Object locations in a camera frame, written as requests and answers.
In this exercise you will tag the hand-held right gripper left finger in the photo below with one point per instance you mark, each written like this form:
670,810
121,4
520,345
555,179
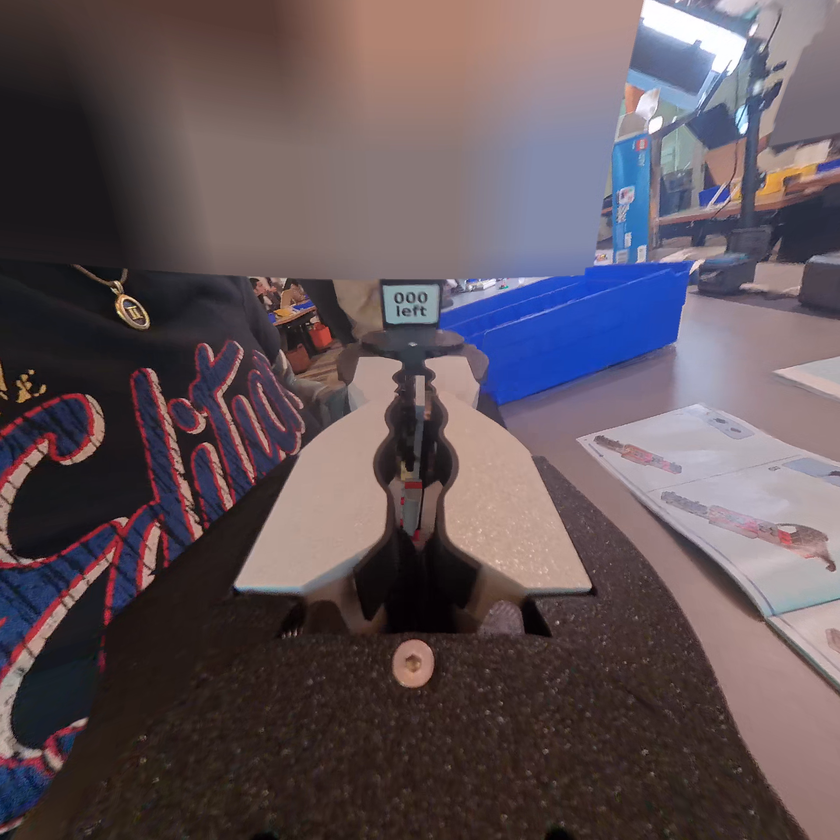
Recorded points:
328,512

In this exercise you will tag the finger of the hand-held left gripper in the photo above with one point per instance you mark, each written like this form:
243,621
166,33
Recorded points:
371,380
456,377

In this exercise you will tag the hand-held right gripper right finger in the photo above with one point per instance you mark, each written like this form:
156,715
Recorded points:
505,512

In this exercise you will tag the grey red lego model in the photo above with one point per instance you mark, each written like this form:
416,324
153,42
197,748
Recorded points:
410,505

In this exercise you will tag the large blue plastic bin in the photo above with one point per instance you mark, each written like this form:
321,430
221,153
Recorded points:
577,328

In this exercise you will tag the lego instruction booklet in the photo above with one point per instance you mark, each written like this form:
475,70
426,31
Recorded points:
722,479

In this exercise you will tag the blue lego box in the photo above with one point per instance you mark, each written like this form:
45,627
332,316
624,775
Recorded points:
633,197

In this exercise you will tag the orange bag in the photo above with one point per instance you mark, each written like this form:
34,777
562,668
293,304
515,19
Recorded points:
319,334

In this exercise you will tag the pale paper sheet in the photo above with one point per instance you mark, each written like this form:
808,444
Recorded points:
810,377

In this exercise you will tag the black equipment case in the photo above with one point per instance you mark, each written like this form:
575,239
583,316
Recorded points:
820,282

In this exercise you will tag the wooden workbench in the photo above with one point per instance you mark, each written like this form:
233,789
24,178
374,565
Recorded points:
807,184

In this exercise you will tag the black camera stand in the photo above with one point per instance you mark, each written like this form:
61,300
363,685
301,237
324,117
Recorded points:
751,184

